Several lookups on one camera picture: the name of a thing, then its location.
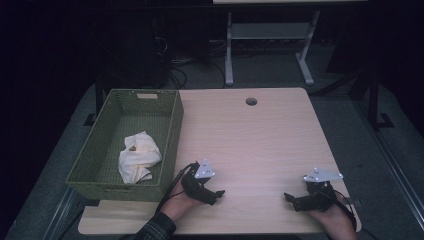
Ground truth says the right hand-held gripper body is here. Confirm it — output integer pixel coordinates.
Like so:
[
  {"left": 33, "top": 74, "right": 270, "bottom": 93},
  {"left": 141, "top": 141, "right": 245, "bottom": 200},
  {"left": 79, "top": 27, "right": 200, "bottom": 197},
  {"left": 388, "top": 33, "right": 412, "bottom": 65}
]
[{"left": 299, "top": 167, "right": 344, "bottom": 213}]

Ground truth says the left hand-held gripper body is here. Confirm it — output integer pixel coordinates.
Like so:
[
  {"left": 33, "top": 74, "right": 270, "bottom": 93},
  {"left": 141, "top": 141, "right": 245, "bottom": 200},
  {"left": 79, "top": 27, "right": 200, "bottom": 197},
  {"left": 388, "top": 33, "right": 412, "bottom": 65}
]
[{"left": 181, "top": 159, "right": 216, "bottom": 202}]

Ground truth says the white cloth with brown print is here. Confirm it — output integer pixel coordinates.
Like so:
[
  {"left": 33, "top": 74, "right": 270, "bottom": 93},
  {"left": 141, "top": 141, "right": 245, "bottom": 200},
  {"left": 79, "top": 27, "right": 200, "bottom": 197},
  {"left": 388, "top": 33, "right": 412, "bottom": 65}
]
[{"left": 118, "top": 130, "right": 163, "bottom": 185}]

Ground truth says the green woven basket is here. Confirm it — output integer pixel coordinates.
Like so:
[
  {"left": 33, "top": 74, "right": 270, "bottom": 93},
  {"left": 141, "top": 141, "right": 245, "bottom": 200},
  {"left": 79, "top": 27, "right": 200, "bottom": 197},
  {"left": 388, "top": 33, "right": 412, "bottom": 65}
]
[{"left": 65, "top": 88, "right": 185, "bottom": 203}]

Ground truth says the person's left hand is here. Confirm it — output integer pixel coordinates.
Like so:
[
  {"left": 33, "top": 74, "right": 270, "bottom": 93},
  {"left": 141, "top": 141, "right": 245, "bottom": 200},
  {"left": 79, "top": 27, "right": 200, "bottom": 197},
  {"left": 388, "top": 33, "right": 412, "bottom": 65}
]
[{"left": 159, "top": 180, "right": 204, "bottom": 222}]

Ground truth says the person's right hand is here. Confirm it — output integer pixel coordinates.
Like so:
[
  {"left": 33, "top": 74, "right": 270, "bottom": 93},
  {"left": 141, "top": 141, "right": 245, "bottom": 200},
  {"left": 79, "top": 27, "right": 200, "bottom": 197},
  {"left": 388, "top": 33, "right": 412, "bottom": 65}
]
[{"left": 308, "top": 196, "right": 360, "bottom": 240}]

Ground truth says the black stand leg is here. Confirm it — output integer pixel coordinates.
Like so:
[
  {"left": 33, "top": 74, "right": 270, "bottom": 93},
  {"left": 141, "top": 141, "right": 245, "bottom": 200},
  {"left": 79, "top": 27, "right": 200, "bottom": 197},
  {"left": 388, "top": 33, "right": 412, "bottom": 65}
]
[
  {"left": 82, "top": 71, "right": 105, "bottom": 127},
  {"left": 365, "top": 66, "right": 396, "bottom": 132}
]

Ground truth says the white metal stand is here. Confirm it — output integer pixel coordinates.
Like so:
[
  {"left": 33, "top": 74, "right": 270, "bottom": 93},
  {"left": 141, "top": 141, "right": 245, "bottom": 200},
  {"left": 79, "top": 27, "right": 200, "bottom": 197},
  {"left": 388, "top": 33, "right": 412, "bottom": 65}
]
[{"left": 224, "top": 9, "right": 322, "bottom": 88}]

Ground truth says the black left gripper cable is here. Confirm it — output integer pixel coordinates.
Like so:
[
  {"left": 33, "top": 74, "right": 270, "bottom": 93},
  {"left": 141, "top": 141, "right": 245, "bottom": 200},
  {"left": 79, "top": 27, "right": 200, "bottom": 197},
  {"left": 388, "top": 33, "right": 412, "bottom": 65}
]
[{"left": 155, "top": 162, "right": 198, "bottom": 214}]

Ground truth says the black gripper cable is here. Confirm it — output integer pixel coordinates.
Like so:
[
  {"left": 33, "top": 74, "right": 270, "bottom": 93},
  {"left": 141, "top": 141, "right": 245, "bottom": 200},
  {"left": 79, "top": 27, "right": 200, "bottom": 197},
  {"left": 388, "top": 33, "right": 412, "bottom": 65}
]
[
  {"left": 155, "top": 162, "right": 198, "bottom": 214},
  {"left": 328, "top": 189, "right": 379, "bottom": 240}
]

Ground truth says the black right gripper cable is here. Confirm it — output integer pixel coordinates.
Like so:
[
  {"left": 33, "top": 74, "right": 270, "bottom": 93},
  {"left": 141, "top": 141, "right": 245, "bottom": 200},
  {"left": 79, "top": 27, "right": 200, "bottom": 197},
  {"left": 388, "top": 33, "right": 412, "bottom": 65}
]
[{"left": 328, "top": 189, "right": 379, "bottom": 240}]

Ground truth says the metal floor rail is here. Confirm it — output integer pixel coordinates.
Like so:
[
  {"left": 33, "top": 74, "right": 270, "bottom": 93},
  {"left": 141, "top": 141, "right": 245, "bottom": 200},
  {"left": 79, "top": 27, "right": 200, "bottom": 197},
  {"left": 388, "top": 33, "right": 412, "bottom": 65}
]
[
  {"left": 42, "top": 186, "right": 85, "bottom": 240},
  {"left": 352, "top": 99, "right": 424, "bottom": 232}
]

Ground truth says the bundle of floor cables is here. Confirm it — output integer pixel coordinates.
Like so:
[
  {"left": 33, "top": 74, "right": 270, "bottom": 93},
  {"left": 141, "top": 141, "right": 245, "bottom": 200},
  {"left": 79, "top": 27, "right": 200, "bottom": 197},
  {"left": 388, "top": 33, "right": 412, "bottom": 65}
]
[{"left": 151, "top": 34, "right": 228, "bottom": 90}]

